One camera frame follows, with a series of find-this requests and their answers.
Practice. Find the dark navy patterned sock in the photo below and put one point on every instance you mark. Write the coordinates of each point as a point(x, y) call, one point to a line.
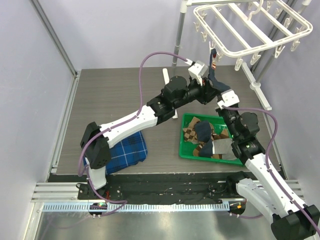
point(203, 132)

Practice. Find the white plastic clip hanger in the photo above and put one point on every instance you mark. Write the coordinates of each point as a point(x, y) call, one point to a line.
point(287, 20)

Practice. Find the white slotted cable duct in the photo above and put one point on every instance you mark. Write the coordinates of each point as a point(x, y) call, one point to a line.
point(92, 207)

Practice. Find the blue plaid folded cloth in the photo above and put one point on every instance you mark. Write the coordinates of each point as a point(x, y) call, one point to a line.
point(128, 152)

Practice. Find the green plastic tray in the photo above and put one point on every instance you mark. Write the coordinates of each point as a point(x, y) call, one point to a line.
point(187, 148)

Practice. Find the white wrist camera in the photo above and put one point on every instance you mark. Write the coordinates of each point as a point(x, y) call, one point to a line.
point(197, 70)
point(227, 99)

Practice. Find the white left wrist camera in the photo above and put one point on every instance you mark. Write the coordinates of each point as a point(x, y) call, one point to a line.
point(197, 70)

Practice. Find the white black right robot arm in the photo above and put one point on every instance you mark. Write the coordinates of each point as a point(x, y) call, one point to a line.
point(289, 216)

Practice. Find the brown argyle sock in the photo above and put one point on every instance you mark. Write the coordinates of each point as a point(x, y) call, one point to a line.
point(212, 129)
point(189, 133)

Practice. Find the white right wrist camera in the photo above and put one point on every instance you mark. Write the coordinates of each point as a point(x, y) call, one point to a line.
point(227, 99)

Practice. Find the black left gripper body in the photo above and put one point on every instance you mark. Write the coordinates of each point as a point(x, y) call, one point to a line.
point(195, 91)

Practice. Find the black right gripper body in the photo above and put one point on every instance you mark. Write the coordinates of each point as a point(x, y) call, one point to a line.
point(222, 111)

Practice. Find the grey white drying rack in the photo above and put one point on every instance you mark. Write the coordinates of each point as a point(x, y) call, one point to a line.
point(255, 83)

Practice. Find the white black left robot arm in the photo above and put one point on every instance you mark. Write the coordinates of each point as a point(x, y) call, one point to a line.
point(97, 141)

